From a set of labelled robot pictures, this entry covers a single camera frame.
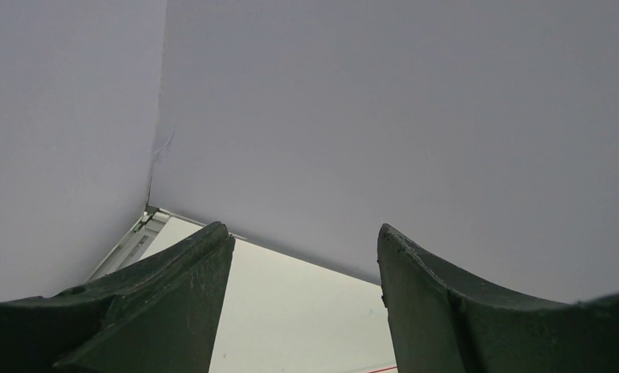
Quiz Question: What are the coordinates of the white PVC pipe frame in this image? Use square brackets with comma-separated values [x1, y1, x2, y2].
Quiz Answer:
[365, 366, 398, 373]

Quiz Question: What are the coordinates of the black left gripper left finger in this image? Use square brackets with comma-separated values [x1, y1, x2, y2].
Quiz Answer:
[0, 221, 235, 372]

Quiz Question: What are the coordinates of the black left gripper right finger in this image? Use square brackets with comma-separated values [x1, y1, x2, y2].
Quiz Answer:
[377, 224, 619, 372]

